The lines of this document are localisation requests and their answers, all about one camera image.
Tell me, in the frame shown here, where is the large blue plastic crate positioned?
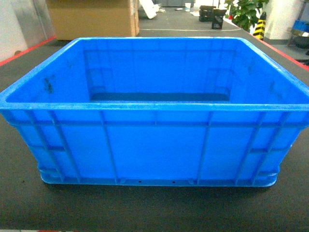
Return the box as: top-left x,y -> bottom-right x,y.
0,37 -> 309,187

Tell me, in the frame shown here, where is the black small box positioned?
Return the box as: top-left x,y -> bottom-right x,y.
211,9 -> 227,29

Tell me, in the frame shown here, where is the large cardboard box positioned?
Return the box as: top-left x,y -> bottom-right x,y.
46,0 -> 140,41

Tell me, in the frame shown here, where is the black plastic crate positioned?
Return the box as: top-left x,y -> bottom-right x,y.
199,5 -> 216,22

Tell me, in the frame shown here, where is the white paper cup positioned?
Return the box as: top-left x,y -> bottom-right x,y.
185,2 -> 191,12

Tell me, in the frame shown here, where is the yellow black striped bollard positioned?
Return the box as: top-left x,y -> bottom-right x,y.
253,12 -> 267,41

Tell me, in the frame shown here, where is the green potted plant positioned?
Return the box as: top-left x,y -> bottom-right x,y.
225,0 -> 269,32

